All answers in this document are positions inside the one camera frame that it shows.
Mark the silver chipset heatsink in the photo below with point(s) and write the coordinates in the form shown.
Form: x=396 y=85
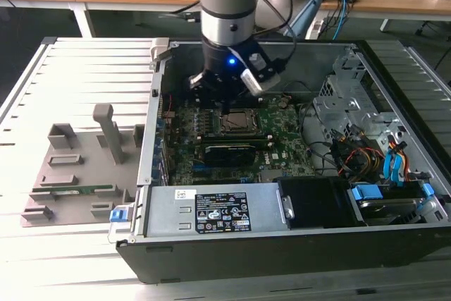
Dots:
x=271 y=175

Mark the round coin battery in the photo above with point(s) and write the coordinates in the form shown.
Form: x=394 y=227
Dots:
x=283 y=103

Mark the hard disk blue carrier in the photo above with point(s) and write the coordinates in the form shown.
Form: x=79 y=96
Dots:
x=387 y=209

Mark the blue case latch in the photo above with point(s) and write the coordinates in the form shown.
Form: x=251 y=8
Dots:
x=118 y=215

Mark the black and silver PC case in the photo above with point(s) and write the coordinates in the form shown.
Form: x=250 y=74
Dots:
x=246 y=258

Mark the green RAM stick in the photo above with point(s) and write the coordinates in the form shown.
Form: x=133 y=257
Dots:
x=95 y=187

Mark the CPU socket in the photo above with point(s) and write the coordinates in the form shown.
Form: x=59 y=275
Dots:
x=257 y=132

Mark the black graphics card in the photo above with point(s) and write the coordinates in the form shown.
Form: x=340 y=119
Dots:
x=229 y=155

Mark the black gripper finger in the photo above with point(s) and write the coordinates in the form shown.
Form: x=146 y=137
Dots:
x=201 y=81
x=236 y=89

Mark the silver drive cage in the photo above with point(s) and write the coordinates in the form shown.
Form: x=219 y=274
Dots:
x=334 y=110

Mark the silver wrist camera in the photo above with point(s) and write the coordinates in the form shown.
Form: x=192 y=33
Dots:
x=253 y=82

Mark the silver power supply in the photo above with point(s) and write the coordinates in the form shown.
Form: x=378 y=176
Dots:
x=165 y=209

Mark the green motherboard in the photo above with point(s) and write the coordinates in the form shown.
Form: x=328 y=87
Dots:
x=292 y=146

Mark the blue expansion slot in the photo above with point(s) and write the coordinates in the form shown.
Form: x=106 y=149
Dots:
x=199 y=167

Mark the black plastic fan shroud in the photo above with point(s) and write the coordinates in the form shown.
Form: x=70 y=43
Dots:
x=310 y=202

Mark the RAM slot white latches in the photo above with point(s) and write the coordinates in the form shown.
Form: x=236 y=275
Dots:
x=265 y=145
x=239 y=137

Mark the silver CPU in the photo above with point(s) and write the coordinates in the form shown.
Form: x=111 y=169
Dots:
x=239 y=122

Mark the grey parts rack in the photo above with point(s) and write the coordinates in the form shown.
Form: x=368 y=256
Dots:
x=84 y=174

